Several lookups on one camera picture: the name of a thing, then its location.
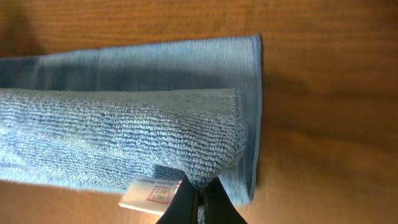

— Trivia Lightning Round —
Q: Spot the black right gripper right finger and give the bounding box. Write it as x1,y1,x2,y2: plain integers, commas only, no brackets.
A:
203,178,247,224

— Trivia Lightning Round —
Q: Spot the white cloth care label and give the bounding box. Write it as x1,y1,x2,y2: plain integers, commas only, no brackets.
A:
118,177,182,216

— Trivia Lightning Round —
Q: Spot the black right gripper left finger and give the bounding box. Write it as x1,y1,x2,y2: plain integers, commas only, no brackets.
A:
157,176,198,224

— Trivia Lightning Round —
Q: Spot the blue microfiber cloth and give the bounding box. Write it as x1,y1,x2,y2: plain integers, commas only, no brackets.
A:
1,35,262,205

